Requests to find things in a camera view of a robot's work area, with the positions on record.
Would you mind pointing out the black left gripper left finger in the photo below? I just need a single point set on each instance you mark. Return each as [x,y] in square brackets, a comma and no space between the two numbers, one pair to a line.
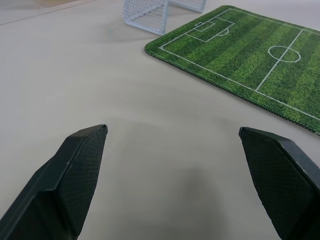
[60,185]

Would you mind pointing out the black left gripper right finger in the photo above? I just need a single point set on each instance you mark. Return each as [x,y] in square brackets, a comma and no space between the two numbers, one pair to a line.
[282,180]

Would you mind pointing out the green soccer field mat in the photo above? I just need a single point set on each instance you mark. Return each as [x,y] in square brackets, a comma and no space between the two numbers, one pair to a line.
[245,60]

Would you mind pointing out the white mesh soccer goal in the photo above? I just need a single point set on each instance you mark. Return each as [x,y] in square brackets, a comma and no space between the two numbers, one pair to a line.
[152,15]

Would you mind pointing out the light wooden board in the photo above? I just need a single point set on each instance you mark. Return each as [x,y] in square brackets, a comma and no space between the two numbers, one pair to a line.
[53,2]

